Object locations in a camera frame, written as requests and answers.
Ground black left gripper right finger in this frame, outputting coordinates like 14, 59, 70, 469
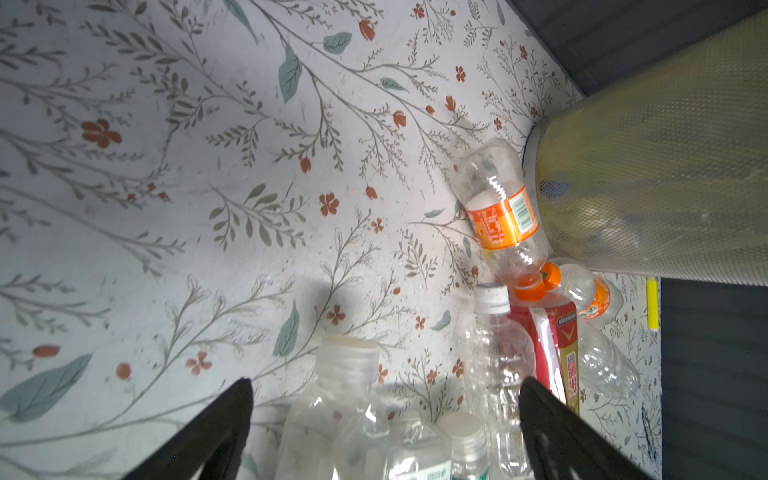
519, 377, 649, 480

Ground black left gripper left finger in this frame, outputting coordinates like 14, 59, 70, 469
125, 378, 253, 479

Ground red yellow tea bottle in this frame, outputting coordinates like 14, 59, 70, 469
509, 295, 580, 415

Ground yellow V label bottle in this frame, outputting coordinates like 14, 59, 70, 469
275, 335, 389, 479

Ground green white label bottle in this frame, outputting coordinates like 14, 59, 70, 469
385, 411, 452, 480

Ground clear plastic bottle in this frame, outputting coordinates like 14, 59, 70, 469
578, 319, 640, 399

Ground mesh waste bin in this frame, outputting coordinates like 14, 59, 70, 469
523, 12, 767, 286

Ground tall clear blue-cap bottle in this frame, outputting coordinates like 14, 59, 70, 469
464, 283, 536, 479

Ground orange label bottle right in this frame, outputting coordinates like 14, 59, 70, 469
541, 257, 624, 329

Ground orange label bottle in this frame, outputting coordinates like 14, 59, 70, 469
449, 138, 548, 301
541, 257, 624, 329

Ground yellow highlighter pen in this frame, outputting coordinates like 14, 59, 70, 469
646, 277, 660, 332

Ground orange label bottle left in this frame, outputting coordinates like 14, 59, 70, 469
449, 138, 548, 301

